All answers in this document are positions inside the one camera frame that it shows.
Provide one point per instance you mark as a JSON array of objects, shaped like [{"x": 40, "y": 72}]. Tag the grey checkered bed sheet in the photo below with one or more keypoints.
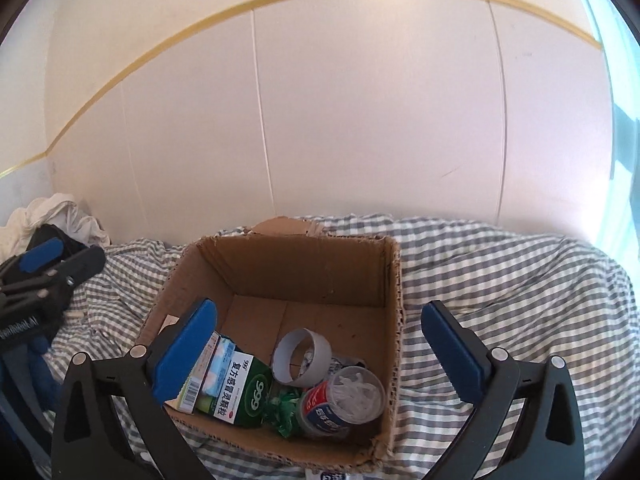
[{"x": 534, "y": 295}]

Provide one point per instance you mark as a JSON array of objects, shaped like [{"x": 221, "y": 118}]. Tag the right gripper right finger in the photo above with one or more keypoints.
[{"x": 546, "y": 442}]

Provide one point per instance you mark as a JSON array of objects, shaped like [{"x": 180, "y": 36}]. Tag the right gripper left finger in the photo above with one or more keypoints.
[{"x": 111, "y": 422}]

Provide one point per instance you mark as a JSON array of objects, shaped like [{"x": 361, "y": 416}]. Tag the blue label plastic jar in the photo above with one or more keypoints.
[{"x": 352, "y": 396}]

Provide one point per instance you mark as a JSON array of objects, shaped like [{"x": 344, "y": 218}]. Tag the white cloth pile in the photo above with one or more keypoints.
[{"x": 60, "y": 210}]

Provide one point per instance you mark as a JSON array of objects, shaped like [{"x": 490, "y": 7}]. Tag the white green small box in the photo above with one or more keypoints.
[{"x": 186, "y": 399}]

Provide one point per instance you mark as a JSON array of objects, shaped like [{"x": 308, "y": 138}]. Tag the clear tape roll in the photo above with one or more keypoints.
[{"x": 301, "y": 359}]

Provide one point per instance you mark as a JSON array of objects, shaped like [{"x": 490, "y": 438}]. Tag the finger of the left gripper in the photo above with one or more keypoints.
[
  {"x": 33, "y": 262},
  {"x": 71, "y": 272}
]

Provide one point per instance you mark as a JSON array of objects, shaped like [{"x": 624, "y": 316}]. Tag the green white medicine box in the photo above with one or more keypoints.
[{"x": 236, "y": 386}]

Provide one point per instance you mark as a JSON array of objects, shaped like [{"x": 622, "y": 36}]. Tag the black cloth pile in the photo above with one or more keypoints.
[{"x": 28, "y": 389}]

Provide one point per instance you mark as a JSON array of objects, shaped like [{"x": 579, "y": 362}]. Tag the green crumpled wrapper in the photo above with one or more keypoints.
[{"x": 281, "y": 409}]

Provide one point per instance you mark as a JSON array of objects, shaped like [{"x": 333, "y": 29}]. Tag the brown cardboard box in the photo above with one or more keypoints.
[{"x": 286, "y": 274}]

